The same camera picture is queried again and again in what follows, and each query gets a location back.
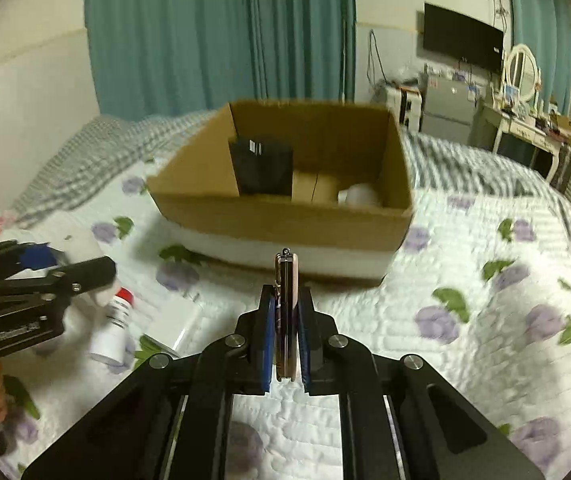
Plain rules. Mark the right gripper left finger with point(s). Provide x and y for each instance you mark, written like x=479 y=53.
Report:
x=170 y=418

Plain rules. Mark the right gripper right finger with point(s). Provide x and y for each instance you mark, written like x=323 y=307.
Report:
x=400 y=419

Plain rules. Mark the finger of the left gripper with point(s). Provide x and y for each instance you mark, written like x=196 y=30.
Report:
x=16 y=257
x=77 y=278

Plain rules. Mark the red capped white bottle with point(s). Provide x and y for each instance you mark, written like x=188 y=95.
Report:
x=111 y=334

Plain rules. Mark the white power adapter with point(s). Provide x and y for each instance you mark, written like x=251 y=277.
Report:
x=170 y=327

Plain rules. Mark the black square box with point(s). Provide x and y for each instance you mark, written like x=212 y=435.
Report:
x=262 y=167

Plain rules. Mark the open cardboard box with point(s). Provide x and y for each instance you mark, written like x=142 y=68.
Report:
x=327 y=180

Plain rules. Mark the large green curtain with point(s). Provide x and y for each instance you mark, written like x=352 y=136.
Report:
x=171 y=57

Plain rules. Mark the white dressing table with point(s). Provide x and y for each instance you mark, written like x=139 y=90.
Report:
x=490 y=125

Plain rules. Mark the dark patterned suitcase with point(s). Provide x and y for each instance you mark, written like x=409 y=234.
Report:
x=561 y=179

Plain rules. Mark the silver mini fridge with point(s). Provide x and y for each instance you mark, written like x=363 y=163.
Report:
x=448 y=110

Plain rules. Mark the oval white vanity mirror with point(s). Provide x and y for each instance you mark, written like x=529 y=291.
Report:
x=521 y=75

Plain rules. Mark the green window curtain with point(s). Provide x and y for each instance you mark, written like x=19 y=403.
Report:
x=545 y=27

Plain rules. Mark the black wall television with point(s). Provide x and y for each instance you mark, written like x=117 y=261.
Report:
x=462 y=38

